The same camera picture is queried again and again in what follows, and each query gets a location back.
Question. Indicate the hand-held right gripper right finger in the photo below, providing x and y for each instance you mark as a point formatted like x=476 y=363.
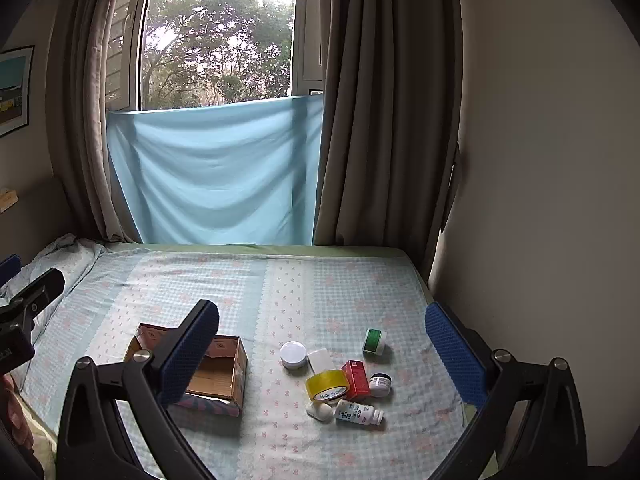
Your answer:
x=455 y=355

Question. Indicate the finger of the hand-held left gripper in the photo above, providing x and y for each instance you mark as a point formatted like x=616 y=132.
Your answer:
x=9 y=266
x=40 y=290

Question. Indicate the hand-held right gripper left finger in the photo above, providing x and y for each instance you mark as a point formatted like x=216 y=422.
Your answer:
x=190 y=355

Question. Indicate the cardboard box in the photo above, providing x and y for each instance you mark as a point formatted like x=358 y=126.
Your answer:
x=225 y=360

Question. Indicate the black-capped white jar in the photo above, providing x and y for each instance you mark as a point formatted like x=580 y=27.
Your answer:
x=380 y=385

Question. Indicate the green label white jar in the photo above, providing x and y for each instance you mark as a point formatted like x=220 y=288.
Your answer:
x=374 y=341

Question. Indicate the small red box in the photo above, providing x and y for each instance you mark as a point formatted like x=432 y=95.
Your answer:
x=356 y=380

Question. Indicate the white round jar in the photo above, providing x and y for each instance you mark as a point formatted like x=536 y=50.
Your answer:
x=294 y=355

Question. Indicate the white bottle blue label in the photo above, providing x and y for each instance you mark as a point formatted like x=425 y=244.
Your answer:
x=355 y=412

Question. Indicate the white case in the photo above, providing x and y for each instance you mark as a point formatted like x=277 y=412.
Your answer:
x=320 y=360

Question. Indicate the yellow tape roll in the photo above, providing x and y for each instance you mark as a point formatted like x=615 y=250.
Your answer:
x=325 y=394

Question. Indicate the small white cap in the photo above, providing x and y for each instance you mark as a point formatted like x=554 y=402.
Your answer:
x=317 y=411

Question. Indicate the white crumpled pillow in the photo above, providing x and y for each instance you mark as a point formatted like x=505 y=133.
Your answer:
x=65 y=250

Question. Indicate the grey bed headboard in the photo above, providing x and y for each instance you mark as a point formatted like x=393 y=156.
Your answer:
x=40 y=230

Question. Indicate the wooden shelf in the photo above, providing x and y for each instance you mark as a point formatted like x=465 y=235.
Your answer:
x=6 y=200

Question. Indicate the light green mattress cover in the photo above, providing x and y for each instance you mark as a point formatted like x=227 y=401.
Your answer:
x=250 y=249

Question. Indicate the checkered floral bedsheet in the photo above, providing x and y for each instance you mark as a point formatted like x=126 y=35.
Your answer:
x=300 y=300

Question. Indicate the beige curtain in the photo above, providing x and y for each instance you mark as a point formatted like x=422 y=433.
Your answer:
x=85 y=110
x=390 y=110

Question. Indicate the light blue hanging cloth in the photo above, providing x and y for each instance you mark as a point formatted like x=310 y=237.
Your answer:
x=215 y=170

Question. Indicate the window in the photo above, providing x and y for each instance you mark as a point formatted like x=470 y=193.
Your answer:
x=215 y=35

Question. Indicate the framed wall picture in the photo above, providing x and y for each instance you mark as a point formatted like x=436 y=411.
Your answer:
x=12 y=90

